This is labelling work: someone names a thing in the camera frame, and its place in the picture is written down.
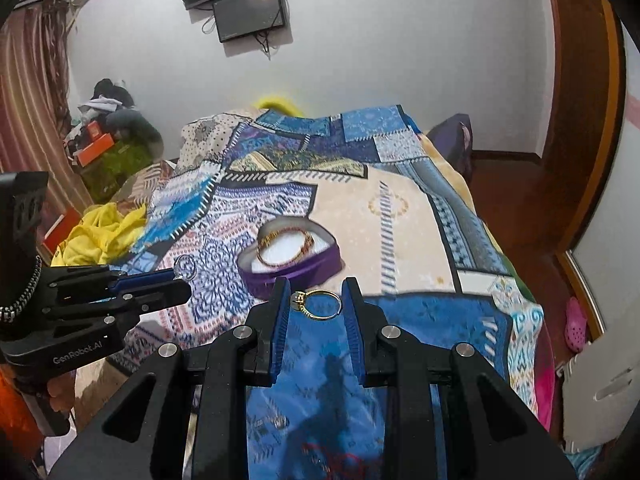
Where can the yellow fluffy item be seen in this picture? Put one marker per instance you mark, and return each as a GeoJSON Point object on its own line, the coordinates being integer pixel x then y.
{"type": "Point", "coordinates": [277, 102]}

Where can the small black wall screen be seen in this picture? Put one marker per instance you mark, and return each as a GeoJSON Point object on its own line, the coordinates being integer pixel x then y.
{"type": "Point", "coordinates": [250, 12]}

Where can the yellow cloth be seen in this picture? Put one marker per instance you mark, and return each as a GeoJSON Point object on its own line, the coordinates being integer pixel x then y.
{"type": "Point", "coordinates": [100, 235]}

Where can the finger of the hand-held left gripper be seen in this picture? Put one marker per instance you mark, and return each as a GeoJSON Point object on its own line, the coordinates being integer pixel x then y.
{"type": "Point", "coordinates": [140, 280]}
{"type": "Point", "coordinates": [160, 295]}

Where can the patchwork printed blanket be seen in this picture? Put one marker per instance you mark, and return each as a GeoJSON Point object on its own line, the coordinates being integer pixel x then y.
{"type": "Point", "coordinates": [400, 240]}

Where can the orange box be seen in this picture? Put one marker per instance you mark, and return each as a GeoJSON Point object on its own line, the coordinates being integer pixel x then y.
{"type": "Point", "coordinates": [95, 150]}

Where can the wooden door frame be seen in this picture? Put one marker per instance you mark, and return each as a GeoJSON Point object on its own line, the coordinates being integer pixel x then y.
{"type": "Point", "coordinates": [585, 110]}

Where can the green cloth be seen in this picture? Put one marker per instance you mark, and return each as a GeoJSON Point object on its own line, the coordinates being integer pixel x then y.
{"type": "Point", "coordinates": [120, 170]}

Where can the striped brown curtain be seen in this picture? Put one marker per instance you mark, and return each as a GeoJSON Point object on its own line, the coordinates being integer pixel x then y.
{"type": "Point", "coordinates": [30, 100]}

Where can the pink clog shoe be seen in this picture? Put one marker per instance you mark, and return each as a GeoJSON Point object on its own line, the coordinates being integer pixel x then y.
{"type": "Point", "coordinates": [575, 322]}

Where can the pink bed sheet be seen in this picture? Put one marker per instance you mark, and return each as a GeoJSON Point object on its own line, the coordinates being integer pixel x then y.
{"type": "Point", "coordinates": [542, 390]}

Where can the person's left hand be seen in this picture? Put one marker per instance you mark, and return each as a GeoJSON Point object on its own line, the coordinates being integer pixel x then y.
{"type": "Point", "coordinates": [60, 392]}

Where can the purple pillow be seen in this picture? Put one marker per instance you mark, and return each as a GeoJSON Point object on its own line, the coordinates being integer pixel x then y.
{"type": "Point", "coordinates": [455, 140]}

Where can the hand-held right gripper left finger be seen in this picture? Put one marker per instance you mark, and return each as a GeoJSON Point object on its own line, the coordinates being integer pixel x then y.
{"type": "Point", "coordinates": [281, 320]}

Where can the red flat box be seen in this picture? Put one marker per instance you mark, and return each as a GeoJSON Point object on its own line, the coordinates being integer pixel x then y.
{"type": "Point", "coordinates": [60, 232]}

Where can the white plastic panel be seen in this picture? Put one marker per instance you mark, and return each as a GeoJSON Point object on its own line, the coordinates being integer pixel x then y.
{"type": "Point", "coordinates": [600, 390]}

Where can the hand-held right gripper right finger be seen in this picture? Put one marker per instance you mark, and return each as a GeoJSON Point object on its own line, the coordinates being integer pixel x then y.
{"type": "Point", "coordinates": [352, 330]}

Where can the purple heart-shaped jewelry box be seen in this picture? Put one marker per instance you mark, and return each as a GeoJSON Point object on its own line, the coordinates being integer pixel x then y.
{"type": "Point", "coordinates": [300, 277]}

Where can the pile of grey clothes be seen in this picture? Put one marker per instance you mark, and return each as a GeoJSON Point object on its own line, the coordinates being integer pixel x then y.
{"type": "Point", "coordinates": [130, 122]}

